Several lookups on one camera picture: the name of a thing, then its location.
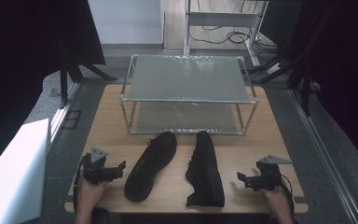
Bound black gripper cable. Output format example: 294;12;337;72
279;174;295;217
72;153;88;216

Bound grey two-tier shoe rack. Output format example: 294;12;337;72
118;54;259;136

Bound black shoe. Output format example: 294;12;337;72
185;130;226;209
123;131;178;203

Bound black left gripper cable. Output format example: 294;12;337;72
72;153;88;216

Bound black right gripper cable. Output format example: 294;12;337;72
279;174;295;217

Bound black floor cables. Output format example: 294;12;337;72
188;23;279;54

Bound person's right hand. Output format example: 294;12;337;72
258;186;290;216

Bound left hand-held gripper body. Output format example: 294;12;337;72
81;147;121;186

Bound black curtain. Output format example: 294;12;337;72
301;0;358;174
0;0;106;180

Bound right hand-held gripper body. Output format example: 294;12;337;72
250;154;294;191

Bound white metal desk frame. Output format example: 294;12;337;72
183;0;269;68

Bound aluminium floor rail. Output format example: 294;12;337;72
48;81;82;143
287;88;358;224

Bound black tripod stand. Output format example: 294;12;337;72
247;0;337;117
58;46;119;109

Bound person's left hand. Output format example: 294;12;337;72
76;177;108;213

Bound white power strip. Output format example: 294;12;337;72
266;63;282;76

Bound black floor socket cover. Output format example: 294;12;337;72
62;109;83;131

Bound white box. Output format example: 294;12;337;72
0;118;52;224

